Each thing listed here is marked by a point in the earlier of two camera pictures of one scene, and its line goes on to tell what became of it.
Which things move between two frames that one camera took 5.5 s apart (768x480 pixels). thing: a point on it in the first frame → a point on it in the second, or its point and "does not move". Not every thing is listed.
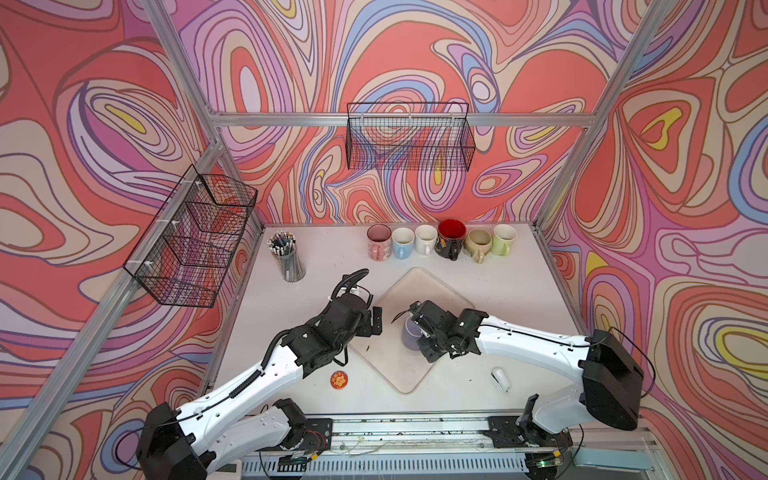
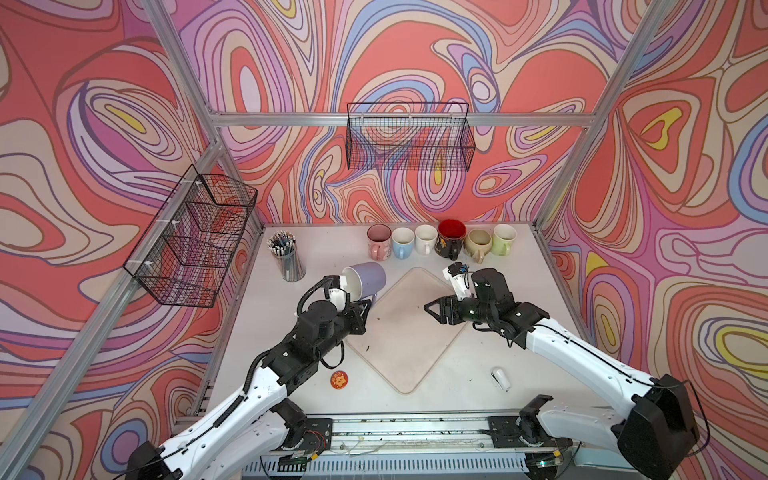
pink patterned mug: [379, 237] does not move
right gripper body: [433, 347] → [475, 311]
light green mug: [502, 239] does not move
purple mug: [410, 334] → [364, 280]
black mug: [450, 239] does not move
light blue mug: [402, 241] does not move
